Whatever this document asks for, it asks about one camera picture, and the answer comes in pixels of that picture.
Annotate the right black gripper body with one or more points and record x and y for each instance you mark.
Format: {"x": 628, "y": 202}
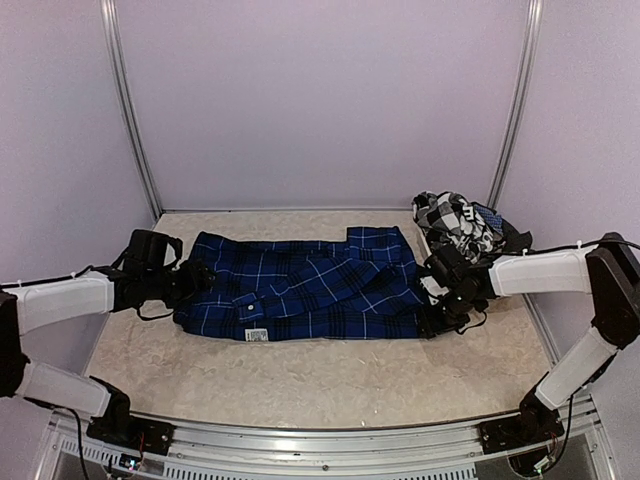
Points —
{"x": 451, "y": 317}

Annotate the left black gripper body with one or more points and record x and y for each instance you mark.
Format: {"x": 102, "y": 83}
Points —
{"x": 178, "y": 290}

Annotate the blue plaid long sleeve shirt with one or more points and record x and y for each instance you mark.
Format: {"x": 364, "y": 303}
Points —
{"x": 363, "y": 287}

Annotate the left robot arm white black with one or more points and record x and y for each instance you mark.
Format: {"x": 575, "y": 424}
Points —
{"x": 150, "y": 268}

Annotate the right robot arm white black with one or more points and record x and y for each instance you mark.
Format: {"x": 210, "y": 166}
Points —
{"x": 605, "y": 269}

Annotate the grey black patterned shirt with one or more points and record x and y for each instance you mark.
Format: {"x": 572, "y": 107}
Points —
{"x": 474, "y": 230}

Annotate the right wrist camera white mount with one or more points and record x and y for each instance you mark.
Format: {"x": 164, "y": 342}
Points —
{"x": 434, "y": 291}

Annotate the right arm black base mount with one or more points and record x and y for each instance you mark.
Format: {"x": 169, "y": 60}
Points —
{"x": 515, "y": 432}

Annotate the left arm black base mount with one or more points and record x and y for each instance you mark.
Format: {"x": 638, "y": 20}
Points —
{"x": 135, "y": 433}

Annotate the front aluminium rail base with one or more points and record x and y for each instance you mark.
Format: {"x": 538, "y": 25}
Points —
{"x": 444, "y": 450}

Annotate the left aluminium frame post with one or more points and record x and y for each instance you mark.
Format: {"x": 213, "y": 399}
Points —
{"x": 115, "y": 51}

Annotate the aluminium frame post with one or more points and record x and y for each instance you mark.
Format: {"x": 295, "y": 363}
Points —
{"x": 115, "y": 51}
{"x": 518, "y": 103}

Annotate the right aluminium frame post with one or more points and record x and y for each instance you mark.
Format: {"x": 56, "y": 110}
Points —
{"x": 518, "y": 103}

